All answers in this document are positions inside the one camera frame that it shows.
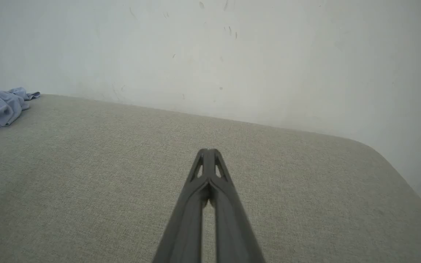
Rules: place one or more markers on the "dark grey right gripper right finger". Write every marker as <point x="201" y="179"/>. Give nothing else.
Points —
<point x="232" y="226"/>

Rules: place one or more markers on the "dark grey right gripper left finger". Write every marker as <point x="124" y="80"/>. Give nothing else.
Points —
<point x="185" y="226"/>

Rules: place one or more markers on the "grey fabric sofa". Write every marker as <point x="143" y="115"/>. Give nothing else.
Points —
<point x="86" y="175"/>

